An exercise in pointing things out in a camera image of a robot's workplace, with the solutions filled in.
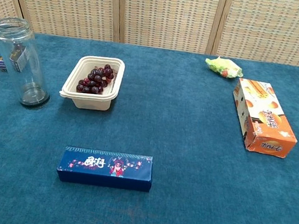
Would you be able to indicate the blue tablecloth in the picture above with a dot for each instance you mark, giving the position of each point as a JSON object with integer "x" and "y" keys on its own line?
{"x": 176, "y": 138}

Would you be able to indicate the clear glass jar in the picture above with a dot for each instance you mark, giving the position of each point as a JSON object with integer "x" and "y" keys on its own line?
{"x": 28, "y": 77}

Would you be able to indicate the bunch of dark red grapes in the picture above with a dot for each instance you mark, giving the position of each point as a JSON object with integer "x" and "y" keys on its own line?
{"x": 95, "y": 80}

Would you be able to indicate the beige plastic food container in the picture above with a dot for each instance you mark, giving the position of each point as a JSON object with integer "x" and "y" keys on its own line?
{"x": 89, "y": 101}

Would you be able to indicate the small blue white box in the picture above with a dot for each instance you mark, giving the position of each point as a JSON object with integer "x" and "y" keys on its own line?
{"x": 1, "y": 65}

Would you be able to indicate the orange snack box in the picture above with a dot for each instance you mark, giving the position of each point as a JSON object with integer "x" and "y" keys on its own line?
{"x": 269, "y": 118}

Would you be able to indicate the green snack packet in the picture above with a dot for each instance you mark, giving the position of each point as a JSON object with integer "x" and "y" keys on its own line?
{"x": 223, "y": 67}

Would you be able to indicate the dark blue printed long box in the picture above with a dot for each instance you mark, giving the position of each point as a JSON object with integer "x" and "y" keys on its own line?
{"x": 106, "y": 173}

